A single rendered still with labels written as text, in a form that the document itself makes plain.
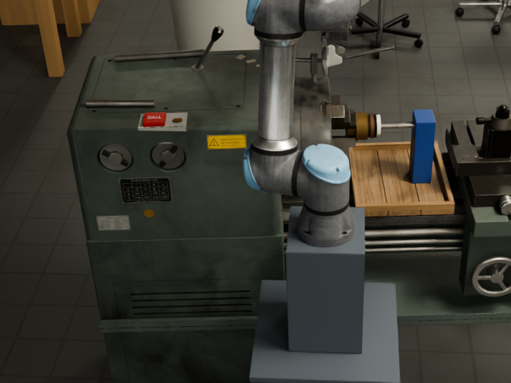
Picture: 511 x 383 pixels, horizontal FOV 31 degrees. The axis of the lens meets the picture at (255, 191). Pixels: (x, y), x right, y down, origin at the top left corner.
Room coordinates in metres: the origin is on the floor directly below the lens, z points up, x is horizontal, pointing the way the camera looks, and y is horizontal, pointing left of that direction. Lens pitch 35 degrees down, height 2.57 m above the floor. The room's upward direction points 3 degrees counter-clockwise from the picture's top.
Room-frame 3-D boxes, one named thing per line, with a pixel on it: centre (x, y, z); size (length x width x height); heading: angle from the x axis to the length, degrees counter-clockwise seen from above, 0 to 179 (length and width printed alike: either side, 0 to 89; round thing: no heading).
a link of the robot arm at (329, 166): (1.90, -0.17, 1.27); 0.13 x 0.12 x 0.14; 70
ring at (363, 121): (2.43, -0.34, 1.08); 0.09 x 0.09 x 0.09; 88
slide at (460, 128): (2.40, -0.74, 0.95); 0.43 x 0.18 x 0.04; 178
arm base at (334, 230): (1.90, -0.18, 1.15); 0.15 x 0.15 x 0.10
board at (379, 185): (2.43, -0.46, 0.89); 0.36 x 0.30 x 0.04; 178
